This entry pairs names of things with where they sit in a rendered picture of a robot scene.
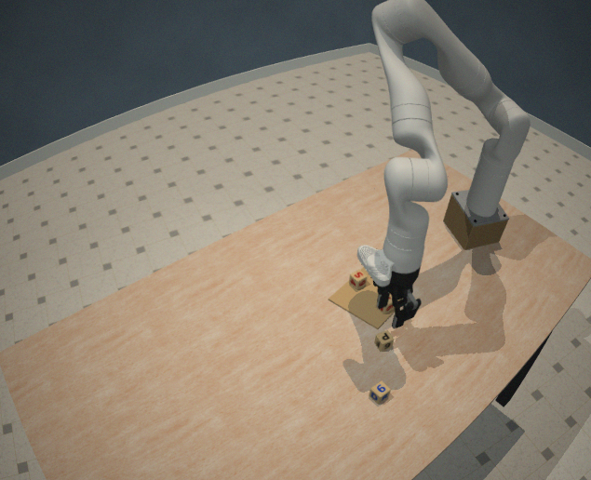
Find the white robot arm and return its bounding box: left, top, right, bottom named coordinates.
left=357, top=0, right=531, bottom=287

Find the tan square mat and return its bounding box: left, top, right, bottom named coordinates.
left=329, top=267, right=395, bottom=329

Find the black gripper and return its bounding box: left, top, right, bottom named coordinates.
left=373, top=266, right=422, bottom=328

